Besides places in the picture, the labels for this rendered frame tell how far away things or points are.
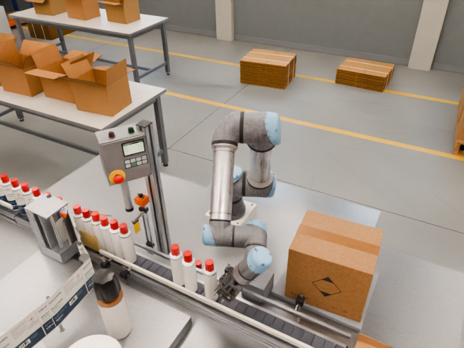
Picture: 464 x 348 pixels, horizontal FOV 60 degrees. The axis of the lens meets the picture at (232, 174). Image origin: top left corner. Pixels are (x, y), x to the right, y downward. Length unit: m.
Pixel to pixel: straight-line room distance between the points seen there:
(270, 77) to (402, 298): 4.10
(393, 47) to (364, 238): 5.21
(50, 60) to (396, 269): 3.07
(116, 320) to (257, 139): 0.79
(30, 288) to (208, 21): 6.34
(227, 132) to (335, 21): 5.39
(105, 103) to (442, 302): 2.51
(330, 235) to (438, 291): 0.55
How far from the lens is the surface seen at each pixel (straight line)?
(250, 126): 1.42
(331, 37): 6.78
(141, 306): 1.68
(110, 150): 1.50
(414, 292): 1.88
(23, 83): 3.85
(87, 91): 3.28
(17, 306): 1.85
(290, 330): 1.59
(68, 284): 1.61
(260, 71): 5.51
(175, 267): 1.62
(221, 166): 1.40
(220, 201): 1.38
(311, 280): 1.59
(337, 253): 1.52
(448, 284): 1.96
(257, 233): 1.37
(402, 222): 3.49
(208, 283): 1.56
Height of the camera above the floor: 2.20
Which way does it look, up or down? 35 degrees down
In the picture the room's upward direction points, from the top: 1 degrees counter-clockwise
